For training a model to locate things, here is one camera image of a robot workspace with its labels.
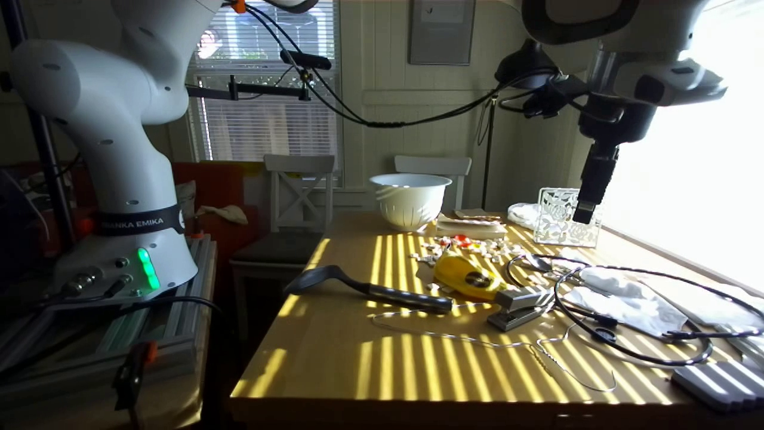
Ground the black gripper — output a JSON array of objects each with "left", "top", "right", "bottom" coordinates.
[{"left": 574, "top": 91, "right": 660, "bottom": 227}]

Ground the white tissue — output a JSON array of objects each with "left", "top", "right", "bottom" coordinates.
[{"left": 567, "top": 265, "right": 694, "bottom": 340}]

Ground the crumpled white cloth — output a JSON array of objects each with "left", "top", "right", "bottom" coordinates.
[{"left": 507, "top": 201, "right": 545, "bottom": 234}]

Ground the brown cardboard piece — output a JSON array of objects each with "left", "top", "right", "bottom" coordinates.
[{"left": 434, "top": 210, "right": 510, "bottom": 240}]

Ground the grey metal stapler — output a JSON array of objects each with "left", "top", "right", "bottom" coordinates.
[{"left": 485, "top": 283, "right": 556, "bottom": 335}]

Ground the yellow handheld tool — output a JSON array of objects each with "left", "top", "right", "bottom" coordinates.
[{"left": 432, "top": 253, "right": 510, "bottom": 303}]

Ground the white flat sheet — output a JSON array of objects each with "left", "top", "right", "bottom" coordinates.
[{"left": 682, "top": 292, "right": 764, "bottom": 338}]

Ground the white slotted plastic bowl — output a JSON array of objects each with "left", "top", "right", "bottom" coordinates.
[{"left": 368, "top": 172, "right": 457, "bottom": 234}]

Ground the grey ribbed flat device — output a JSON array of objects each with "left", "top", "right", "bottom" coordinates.
[{"left": 668, "top": 355, "right": 764, "bottom": 416}]

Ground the orange upholstered seat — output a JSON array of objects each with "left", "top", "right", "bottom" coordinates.
[{"left": 172, "top": 159, "right": 267, "bottom": 257}]

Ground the black tripod pole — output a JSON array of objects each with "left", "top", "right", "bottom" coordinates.
[{"left": 0, "top": 0, "right": 85, "bottom": 251}]

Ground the grey wall frame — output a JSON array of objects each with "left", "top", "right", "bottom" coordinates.
[{"left": 406, "top": 0, "right": 480, "bottom": 69}]

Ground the black long-handled tool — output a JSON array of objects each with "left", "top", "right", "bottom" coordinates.
[{"left": 283, "top": 263, "right": 454, "bottom": 315}]

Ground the black camera on boom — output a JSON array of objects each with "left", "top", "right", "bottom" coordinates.
[{"left": 186, "top": 47, "right": 335, "bottom": 102}]

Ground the aluminium rail robot platform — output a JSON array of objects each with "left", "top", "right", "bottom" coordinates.
[{"left": 0, "top": 237, "right": 221, "bottom": 430}]

